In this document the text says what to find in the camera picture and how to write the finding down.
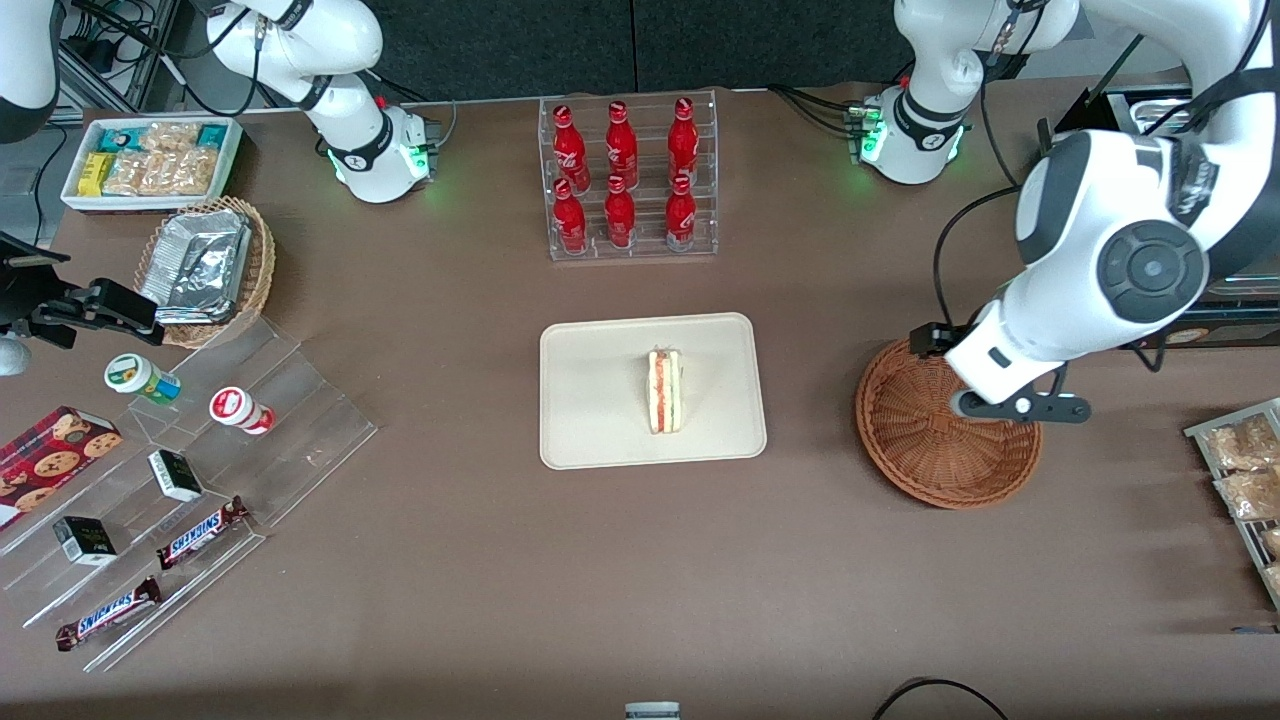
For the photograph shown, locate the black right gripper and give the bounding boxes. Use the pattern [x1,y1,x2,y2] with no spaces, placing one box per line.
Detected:
[0,232,166,351]

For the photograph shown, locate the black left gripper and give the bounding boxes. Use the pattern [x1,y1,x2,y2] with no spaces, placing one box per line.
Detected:
[909,322,971,359]

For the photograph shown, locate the triangular sandwich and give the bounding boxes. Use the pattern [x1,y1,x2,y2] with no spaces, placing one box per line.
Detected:
[646,348,683,435]

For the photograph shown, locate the brown round wicker basket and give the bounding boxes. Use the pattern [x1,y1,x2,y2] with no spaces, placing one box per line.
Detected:
[855,338,1044,511]

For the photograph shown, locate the light oval wicker basket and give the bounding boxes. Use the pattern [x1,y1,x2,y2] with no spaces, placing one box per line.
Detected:
[133,196,277,349]

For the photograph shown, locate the beige rectangular tray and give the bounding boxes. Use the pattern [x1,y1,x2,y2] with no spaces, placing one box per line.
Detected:
[540,312,768,471]

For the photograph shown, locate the green lid yogurt cup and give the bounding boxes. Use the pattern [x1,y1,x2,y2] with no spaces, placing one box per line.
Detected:
[104,353,183,406]

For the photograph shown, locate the silver foil pack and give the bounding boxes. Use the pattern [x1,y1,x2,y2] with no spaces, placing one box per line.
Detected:
[140,208,251,313]
[150,303,237,327]

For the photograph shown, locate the white rectangular snack bin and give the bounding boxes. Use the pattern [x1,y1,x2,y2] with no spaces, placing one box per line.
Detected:
[60,116,244,214]

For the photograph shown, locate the red lid yogurt cup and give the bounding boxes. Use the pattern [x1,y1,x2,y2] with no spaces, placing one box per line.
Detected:
[209,386,276,436]

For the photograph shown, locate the clear bag of crackers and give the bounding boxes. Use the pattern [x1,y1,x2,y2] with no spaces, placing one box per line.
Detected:
[103,150,166,196]
[160,148,219,196]
[140,122,201,153]

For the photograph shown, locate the red cookie box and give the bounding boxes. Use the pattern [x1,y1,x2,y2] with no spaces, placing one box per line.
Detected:
[0,405,123,531]

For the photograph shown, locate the small black carton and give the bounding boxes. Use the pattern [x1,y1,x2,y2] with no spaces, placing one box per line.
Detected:
[148,449,205,503]
[52,516,118,567]

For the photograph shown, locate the clear acrylic stepped display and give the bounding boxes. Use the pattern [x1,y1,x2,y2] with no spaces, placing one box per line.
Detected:
[0,315,379,673]

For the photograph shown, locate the Snickers chocolate bar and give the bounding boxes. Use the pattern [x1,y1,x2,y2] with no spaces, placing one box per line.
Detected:
[55,577,163,652]
[156,496,251,571]

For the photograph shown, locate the red cola bottle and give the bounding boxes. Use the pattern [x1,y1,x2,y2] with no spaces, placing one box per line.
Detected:
[604,174,637,249]
[665,173,697,252]
[553,178,588,255]
[552,104,589,191]
[667,96,700,185]
[604,100,639,189]

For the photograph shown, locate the clear acrylic bottle rack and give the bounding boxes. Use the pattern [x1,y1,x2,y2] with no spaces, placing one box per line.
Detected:
[538,89,719,263]

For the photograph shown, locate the black food warmer machine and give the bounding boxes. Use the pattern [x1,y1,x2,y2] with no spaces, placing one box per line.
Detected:
[1037,85,1280,351]

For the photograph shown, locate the steel warmer pan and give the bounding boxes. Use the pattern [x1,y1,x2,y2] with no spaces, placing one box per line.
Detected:
[1125,88,1198,131]

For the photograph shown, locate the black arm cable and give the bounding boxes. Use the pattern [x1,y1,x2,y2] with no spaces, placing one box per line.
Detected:
[932,184,1023,331]

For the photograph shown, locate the metal frame with cables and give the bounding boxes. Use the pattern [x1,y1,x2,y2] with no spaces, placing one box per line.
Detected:
[55,0,201,116]

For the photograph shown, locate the black base cable bundle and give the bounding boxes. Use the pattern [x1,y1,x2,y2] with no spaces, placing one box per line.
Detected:
[370,70,459,151]
[768,84,871,139]

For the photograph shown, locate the grey wire rack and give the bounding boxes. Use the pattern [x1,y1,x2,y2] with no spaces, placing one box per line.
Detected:
[1183,398,1280,611]

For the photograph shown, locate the black looped floor cable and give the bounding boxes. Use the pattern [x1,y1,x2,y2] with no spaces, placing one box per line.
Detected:
[870,678,1011,720]

